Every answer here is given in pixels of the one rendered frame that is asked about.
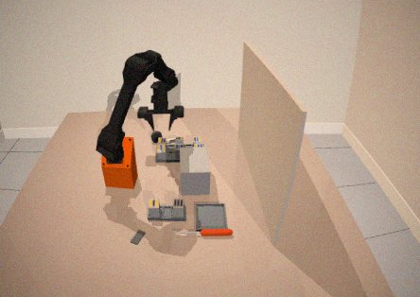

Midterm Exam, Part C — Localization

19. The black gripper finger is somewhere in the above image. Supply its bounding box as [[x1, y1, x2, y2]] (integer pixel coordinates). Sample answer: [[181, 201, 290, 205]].
[[169, 115, 177, 131], [144, 114, 154, 131]]

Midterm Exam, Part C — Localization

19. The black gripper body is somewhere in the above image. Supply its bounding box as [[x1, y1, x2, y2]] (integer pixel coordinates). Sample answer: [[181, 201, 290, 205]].
[[137, 96, 184, 119]]

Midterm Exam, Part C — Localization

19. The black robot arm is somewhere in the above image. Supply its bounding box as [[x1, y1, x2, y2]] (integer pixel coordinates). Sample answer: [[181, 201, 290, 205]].
[[96, 50, 178, 165]]

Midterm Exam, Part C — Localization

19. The beige flat panel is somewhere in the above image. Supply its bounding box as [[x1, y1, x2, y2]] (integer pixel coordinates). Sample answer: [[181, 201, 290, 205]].
[[238, 42, 306, 245]]

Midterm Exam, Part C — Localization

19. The orange-handled screwdriver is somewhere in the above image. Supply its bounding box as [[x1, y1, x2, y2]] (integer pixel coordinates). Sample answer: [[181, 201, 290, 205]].
[[175, 229, 233, 236]]

